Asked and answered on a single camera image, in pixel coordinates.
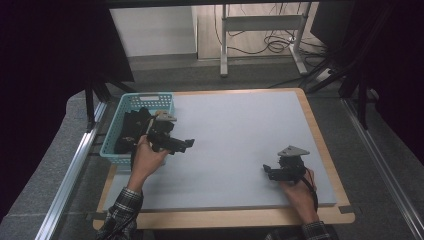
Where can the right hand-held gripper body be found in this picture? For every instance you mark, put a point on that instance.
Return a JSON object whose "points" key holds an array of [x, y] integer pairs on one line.
{"points": [[290, 168]]}

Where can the white desk frame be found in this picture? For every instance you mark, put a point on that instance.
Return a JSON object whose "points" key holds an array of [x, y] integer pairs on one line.
{"points": [[260, 22]]}

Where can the white power strip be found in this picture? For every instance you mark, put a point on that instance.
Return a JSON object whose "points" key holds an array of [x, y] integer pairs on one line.
{"points": [[323, 76]]}

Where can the black glove with metal clip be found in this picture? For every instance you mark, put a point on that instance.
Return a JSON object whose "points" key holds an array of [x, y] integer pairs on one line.
{"points": [[126, 145]]}

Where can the teal plastic basket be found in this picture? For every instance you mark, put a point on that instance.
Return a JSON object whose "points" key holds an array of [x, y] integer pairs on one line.
{"points": [[108, 140]]}

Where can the black metal stand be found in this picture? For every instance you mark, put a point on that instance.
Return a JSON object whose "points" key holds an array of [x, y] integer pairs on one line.
{"points": [[361, 106], [89, 106]]}

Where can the person's right hand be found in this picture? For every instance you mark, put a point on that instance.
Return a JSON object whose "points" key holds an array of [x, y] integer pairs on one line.
{"points": [[300, 200]]}

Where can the aluminium rail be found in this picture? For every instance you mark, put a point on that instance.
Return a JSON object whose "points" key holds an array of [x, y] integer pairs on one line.
{"points": [[66, 186], [383, 170]]}

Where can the person's left hand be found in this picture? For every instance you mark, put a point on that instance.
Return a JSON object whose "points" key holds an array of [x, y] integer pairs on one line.
{"points": [[148, 163]]}

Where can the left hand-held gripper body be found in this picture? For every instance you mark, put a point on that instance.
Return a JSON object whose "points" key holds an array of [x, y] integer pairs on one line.
{"points": [[161, 133]]}

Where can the white cabinet panel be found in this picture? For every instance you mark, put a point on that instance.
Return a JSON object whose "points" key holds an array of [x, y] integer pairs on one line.
{"points": [[150, 30]]}

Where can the grey foam mat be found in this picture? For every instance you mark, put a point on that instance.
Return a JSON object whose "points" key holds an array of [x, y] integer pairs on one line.
{"points": [[226, 166]]}

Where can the black curtain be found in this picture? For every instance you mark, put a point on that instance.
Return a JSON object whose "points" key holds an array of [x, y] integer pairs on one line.
{"points": [[406, 66], [40, 83]]}

